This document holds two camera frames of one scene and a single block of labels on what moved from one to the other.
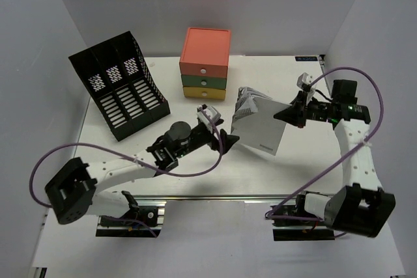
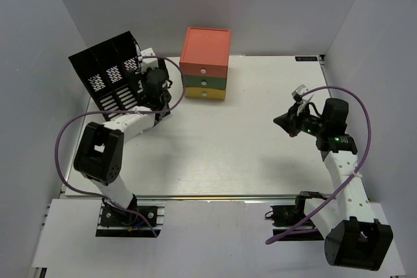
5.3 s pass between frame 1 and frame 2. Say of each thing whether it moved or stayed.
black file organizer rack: stayed
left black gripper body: moved
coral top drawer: stayed
